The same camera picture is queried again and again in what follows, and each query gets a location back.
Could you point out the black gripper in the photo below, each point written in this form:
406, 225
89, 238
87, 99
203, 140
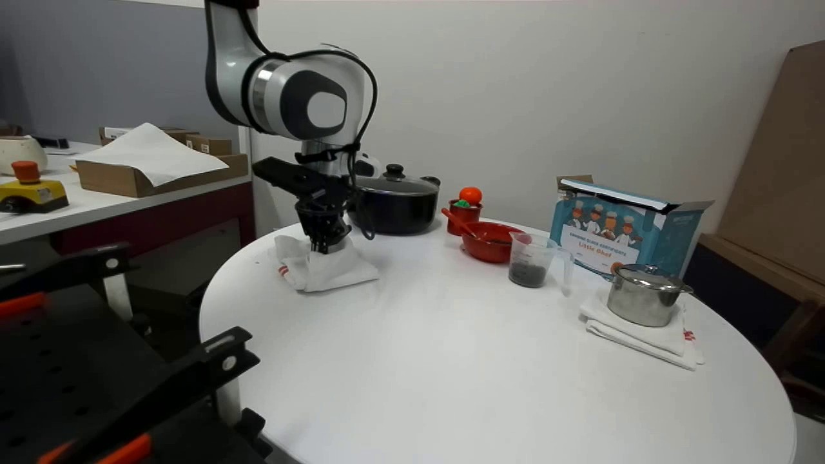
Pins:
326, 220

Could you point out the white towel with red stripes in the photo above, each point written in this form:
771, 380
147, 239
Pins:
331, 270

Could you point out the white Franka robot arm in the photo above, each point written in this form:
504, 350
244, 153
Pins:
284, 85

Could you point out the black cooking pot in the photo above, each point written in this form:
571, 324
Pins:
400, 214

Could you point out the glass pot lid black knob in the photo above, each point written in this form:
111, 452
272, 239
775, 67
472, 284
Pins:
397, 184

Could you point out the red mug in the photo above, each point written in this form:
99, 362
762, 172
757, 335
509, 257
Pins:
459, 220

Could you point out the orange ball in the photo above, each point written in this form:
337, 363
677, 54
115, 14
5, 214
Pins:
469, 197

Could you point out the red bowl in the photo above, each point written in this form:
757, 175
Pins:
490, 246

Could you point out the open cardboard box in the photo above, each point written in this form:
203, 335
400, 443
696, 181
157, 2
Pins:
151, 153

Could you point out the white workbench with red front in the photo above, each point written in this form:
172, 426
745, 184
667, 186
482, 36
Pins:
130, 220

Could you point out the flat cardboard box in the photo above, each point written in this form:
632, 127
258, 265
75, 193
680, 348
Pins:
130, 179

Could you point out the blue printed box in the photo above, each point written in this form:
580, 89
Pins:
620, 233

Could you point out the yellow emergency stop box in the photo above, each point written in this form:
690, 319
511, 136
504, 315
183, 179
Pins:
30, 193

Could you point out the small steel pot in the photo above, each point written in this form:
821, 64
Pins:
642, 300

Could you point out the white round object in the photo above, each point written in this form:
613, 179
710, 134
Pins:
17, 147

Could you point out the folded white cloth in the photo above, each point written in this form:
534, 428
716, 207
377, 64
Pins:
646, 339

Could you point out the large brown cardboard sheet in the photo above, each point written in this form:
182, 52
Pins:
781, 171

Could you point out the dark brown chair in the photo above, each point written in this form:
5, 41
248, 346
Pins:
801, 348

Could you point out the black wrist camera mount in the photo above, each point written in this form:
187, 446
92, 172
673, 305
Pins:
297, 175

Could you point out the black robot stand frame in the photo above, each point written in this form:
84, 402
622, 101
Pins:
93, 388

